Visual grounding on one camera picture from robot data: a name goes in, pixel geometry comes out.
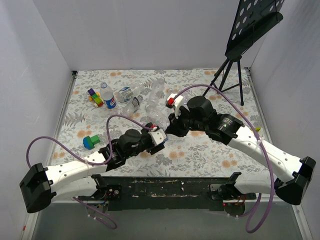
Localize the colourful toy block car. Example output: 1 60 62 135
87 88 104 108

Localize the Pocari Sweat plastic bottle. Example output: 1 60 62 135
161 130 169 143

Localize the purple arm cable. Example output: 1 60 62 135
172 84 276 234
26 114 156 230

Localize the blue green toy block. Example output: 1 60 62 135
83 135 101 150

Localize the small labelled clear bottle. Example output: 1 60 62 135
114 80 145 103

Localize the Pepsi plastic bottle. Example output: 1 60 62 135
100 82 117 110

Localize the black music stand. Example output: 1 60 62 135
210 0 284 106

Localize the tall clear plastic bottle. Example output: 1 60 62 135
145 77 165 111

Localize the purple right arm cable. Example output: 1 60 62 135
172 84 276 234

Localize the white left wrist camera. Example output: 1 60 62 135
148 126 164 146

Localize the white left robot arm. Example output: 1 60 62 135
19 123 168 213

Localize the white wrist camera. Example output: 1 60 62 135
148 126 164 146
165 93 187 119

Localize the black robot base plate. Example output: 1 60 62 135
84 172 261 213

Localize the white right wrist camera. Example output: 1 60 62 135
165 93 187 119

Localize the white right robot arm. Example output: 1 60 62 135
166 93 316 205

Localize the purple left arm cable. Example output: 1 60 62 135
26 114 156 230

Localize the clear bottle black label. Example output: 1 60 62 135
122 94 143 117

